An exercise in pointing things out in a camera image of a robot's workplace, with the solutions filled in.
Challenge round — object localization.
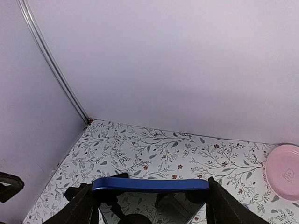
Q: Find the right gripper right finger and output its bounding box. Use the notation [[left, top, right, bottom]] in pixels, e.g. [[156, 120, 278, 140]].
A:
[[206, 177, 268, 224]]

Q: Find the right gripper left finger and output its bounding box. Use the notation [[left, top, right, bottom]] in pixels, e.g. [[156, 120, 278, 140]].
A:
[[44, 183, 99, 224]]

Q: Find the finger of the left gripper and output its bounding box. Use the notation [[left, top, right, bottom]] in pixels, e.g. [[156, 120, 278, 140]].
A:
[[0, 172, 25, 203]]

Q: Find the blue phone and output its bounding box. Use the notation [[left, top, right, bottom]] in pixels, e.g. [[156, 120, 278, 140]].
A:
[[92, 177, 210, 224]]

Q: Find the black round-base clamp stand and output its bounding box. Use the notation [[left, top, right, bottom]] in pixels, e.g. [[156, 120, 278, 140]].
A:
[[64, 172, 129, 203]]

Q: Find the floral table mat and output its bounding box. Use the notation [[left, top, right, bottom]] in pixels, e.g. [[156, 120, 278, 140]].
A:
[[24, 120, 299, 224]]

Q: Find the pink plate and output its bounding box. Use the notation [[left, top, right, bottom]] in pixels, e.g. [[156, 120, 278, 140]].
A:
[[265, 144, 299, 201]]

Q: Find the left aluminium corner post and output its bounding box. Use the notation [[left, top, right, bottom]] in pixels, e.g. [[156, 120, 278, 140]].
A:
[[17, 0, 90, 125]]

